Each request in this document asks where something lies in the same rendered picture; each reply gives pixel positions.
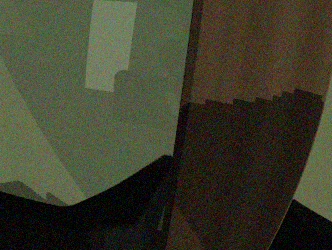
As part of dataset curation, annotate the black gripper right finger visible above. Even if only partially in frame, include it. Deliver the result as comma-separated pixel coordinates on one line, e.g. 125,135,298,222
270,199,332,250

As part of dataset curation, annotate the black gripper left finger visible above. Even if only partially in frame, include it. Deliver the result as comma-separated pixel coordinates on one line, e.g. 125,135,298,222
0,156,173,250

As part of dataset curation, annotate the brown wooden board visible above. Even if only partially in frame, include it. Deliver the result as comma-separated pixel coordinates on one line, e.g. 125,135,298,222
159,0,332,250

